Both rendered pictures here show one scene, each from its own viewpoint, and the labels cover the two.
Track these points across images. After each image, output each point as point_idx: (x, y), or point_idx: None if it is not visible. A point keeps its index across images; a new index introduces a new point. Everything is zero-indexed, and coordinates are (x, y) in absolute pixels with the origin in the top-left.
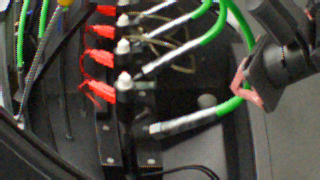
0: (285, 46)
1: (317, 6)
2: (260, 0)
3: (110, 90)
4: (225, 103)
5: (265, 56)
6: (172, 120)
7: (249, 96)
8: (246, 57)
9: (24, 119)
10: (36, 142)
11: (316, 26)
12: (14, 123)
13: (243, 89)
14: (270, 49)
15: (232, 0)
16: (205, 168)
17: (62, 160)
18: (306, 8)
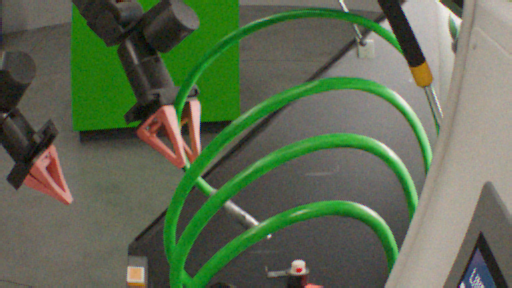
0: (158, 53)
1: (34, 131)
2: (187, 8)
3: (313, 285)
4: (204, 181)
5: (173, 84)
6: (252, 219)
7: (184, 142)
8: (190, 101)
9: (357, 39)
10: (347, 46)
11: (132, 14)
12: (362, 32)
13: (188, 151)
14: (168, 76)
15: (195, 64)
16: (215, 286)
17: (331, 65)
18: (58, 131)
